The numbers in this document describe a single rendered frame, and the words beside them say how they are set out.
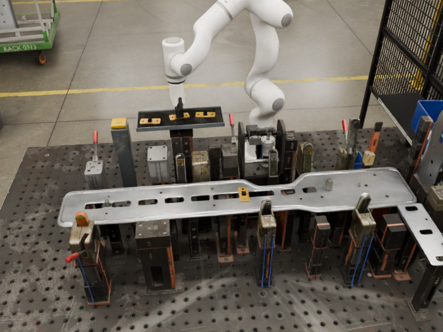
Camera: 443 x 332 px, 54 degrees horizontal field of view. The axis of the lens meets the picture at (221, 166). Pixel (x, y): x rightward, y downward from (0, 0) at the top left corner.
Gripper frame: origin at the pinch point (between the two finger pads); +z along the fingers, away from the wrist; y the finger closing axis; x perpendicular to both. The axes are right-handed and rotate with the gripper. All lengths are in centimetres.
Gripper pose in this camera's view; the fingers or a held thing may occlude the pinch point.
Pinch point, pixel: (178, 111)
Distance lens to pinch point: 187.1
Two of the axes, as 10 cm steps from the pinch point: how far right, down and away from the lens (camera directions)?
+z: 0.1, 7.8, 6.3
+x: 9.6, -1.8, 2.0
